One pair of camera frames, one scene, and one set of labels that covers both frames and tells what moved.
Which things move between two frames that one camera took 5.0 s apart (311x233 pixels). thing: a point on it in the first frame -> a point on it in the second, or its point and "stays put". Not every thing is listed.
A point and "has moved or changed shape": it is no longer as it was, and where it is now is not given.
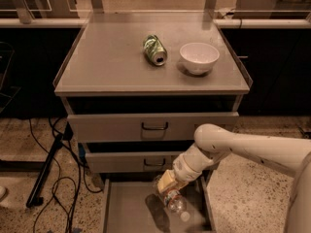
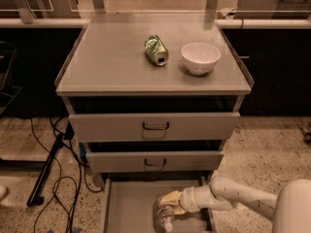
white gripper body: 180,170 -> 187,198
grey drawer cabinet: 138,85 stays put
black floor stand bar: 36,198 stays put
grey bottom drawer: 136,206 stays put
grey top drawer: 147,127 stays put
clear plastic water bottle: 178,204 has moved or changed shape
